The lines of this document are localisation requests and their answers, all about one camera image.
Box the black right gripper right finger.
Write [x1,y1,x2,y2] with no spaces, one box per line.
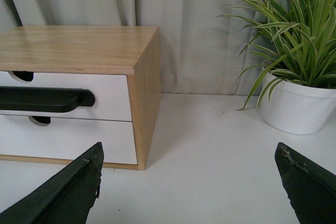
[275,142,335,223]

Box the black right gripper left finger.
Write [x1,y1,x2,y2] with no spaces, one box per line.
[1,142,104,223]

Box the white drawer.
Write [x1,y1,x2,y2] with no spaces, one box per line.
[1,71,132,122]
[1,115,137,164]

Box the wooden drawer cabinet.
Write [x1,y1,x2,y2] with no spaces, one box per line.
[1,25,161,170]

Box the white plant pot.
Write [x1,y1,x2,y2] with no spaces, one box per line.
[258,81,335,135]

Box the green spider plant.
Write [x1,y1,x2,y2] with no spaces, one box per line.
[216,0,336,111]

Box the grey curtain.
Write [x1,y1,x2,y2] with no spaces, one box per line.
[1,0,260,95]

